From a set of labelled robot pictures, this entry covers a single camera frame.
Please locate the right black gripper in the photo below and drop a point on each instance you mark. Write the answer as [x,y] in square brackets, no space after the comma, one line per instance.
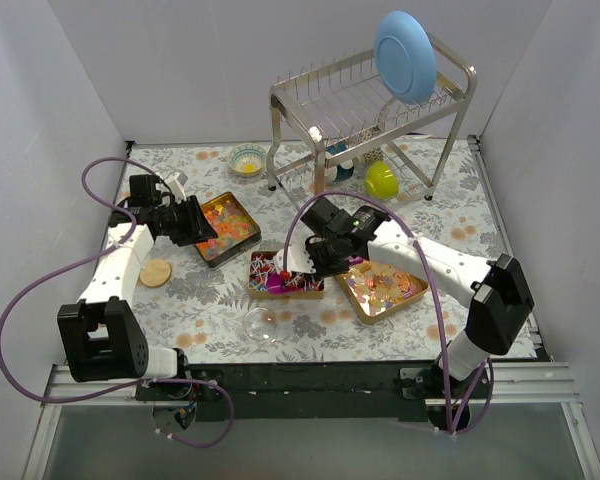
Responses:
[312,256]

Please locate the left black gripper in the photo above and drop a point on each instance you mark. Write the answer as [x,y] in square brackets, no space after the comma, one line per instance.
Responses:
[188,223]

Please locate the tin of gummy candies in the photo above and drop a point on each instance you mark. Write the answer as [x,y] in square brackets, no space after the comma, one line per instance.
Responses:
[236,230]

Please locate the tin of lollipops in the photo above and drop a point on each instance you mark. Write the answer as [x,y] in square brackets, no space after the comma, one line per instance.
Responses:
[300,286]

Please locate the magenta plastic scoop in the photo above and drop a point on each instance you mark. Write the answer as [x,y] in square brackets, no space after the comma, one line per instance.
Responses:
[276,282]

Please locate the clear plastic jar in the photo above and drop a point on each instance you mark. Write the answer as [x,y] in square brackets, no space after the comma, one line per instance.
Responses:
[260,325]

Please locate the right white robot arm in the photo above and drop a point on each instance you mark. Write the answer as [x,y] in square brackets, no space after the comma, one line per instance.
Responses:
[495,292]

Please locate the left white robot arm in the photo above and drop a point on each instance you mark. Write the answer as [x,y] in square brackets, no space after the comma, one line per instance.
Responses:
[101,337]

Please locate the tin of popsicle candies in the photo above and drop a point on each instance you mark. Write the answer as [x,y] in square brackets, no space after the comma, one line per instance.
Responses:
[378,290]

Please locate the floral table mat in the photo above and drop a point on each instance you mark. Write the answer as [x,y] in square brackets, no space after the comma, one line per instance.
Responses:
[202,310]

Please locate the round wooden jar lid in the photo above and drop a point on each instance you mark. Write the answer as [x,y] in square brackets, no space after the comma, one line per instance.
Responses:
[155,273]

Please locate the teal white bowl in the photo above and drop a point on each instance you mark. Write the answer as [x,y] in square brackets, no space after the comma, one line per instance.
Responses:
[340,172]

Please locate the lime green bowl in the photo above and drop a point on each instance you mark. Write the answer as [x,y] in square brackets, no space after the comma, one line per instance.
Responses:
[380,182]

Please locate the patterned small bowl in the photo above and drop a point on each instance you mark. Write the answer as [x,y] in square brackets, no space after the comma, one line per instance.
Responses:
[247,160]

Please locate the steel dish rack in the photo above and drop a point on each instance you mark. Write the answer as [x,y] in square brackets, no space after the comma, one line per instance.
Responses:
[339,113]

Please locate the patterned cup in rack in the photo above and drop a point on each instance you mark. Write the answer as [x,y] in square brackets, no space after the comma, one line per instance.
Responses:
[370,156]

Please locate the blue plate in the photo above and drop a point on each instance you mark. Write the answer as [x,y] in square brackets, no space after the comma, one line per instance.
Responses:
[405,58]

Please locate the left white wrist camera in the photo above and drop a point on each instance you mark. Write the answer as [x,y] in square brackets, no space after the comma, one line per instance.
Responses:
[175,184]

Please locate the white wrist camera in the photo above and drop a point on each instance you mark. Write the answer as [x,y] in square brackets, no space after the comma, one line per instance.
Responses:
[295,259]
[175,184]

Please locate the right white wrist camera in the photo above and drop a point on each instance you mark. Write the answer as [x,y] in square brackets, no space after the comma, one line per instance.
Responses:
[295,259]

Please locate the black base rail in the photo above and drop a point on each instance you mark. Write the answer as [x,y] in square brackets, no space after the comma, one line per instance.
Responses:
[385,389]

